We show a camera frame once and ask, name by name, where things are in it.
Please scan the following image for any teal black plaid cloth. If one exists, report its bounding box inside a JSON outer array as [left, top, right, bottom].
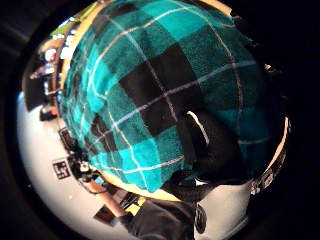
[[59, 0, 280, 194]]

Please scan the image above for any the person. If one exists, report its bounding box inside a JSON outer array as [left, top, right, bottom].
[[119, 197, 208, 240]]

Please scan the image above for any white marker cube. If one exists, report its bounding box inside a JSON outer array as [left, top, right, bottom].
[[52, 157, 72, 181]]

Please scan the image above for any wooden shelf unit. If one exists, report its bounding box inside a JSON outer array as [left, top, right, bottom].
[[29, 19, 81, 111]]

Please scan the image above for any black monitor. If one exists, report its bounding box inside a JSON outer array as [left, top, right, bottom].
[[24, 75, 47, 112]]

